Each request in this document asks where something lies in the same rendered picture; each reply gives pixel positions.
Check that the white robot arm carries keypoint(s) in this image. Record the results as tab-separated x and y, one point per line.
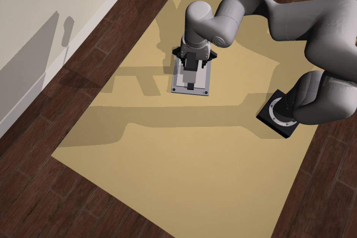
330	28

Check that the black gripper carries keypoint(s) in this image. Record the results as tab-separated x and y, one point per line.
205	53

